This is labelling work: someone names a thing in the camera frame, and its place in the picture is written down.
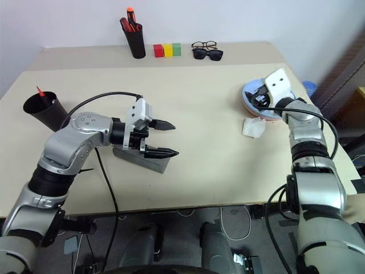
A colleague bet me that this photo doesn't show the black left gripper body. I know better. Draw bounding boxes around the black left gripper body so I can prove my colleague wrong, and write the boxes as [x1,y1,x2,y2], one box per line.
[129,127,151,154]

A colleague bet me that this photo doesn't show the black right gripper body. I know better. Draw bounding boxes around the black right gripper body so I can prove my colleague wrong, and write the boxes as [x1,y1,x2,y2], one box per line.
[255,90,275,111]

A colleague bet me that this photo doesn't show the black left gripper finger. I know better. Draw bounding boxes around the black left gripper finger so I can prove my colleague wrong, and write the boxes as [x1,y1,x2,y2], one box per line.
[149,119,176,132]
[141,145,180,159]

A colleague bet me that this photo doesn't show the blue plate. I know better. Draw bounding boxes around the blue plate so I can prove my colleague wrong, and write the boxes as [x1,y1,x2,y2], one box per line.
[241,76,299,120]

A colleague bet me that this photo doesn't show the grey glasses case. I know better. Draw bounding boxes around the grey glasses case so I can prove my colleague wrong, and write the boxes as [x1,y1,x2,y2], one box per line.
[112,145,171,174]

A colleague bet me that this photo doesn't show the crumpled white tissue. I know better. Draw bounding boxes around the crumpled white tissue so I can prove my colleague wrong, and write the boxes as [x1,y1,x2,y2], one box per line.
[242,116,266,139]

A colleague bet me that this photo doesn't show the blue round container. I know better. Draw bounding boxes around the blue round container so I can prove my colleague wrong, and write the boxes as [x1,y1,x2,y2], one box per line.
[301,80,317,96]

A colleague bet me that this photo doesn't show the black sunglasses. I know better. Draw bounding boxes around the black sunglasses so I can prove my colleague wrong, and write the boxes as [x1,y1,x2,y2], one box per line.
[192,49,225,62]

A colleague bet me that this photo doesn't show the thin black-framed clear glasses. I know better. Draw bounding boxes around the thin black-framed clear glasses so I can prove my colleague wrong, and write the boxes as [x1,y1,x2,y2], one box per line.
[190,41,218,51]

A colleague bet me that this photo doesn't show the tall black tool holder cup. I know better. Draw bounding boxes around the tall black tool holder cup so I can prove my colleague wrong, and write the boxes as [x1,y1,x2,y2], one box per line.
[123,23,147,59]

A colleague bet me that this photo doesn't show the wide black plastic cup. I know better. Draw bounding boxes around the wide black plastic cup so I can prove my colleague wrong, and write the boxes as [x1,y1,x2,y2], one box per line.
[22,91,71,132]

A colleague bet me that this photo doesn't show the dark rounded shape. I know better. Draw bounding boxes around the dark rounded shape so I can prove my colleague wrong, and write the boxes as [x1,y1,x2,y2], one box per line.
[199,221,239,274]

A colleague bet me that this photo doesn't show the orange-capped black screwdriver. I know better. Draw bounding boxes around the orange-capped black screwdriver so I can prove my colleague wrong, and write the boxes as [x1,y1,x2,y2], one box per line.
[126,6,137,32]

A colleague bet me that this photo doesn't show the small grey floor box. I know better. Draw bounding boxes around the small grey floor box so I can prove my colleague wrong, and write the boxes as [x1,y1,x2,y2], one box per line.
[64,236,79,255]

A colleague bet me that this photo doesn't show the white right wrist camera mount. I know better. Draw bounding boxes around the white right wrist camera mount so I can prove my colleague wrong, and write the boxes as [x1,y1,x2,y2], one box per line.
[263,67,296,108]

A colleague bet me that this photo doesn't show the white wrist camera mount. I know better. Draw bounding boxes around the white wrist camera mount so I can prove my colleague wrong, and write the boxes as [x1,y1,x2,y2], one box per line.
[122,98,154,151]
[263,67,296,108]

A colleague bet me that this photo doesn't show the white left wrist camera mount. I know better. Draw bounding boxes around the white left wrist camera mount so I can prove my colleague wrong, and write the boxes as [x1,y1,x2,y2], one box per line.
[122,98,154,151]

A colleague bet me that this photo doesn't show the red-handled tools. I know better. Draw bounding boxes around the red-handled tools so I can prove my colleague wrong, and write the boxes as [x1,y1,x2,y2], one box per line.
[119,17,143,33]

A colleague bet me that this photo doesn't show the black table frame bar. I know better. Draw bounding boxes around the black table frame bar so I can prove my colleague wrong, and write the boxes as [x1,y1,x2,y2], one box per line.
[250,202,287,220]

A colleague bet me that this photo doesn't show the white floor cable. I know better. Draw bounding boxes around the white floor cable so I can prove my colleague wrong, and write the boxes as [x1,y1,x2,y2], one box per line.
[219,207,253,241]

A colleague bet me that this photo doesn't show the black metal foot bracket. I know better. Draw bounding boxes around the black metal foot bracket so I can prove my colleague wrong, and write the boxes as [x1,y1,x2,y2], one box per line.
[233,253,262,274]

